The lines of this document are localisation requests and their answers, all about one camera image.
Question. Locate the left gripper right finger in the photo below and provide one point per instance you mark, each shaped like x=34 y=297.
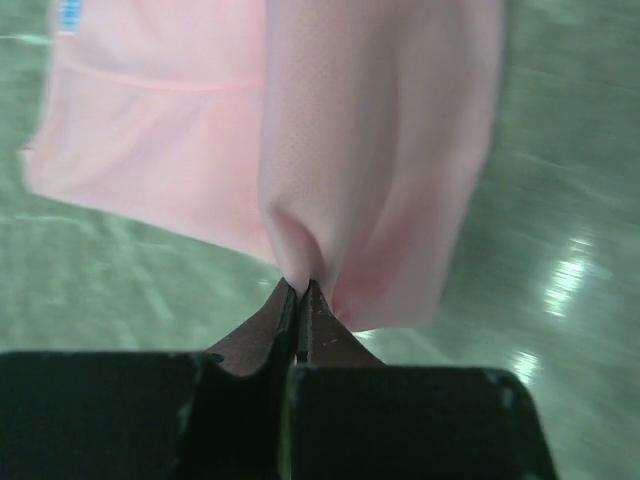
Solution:
x=349 y=421

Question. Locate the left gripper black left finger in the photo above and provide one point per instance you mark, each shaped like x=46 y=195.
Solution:
x=214 y=414

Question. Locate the pink t shirt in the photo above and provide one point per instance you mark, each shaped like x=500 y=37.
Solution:
x=339 y=140

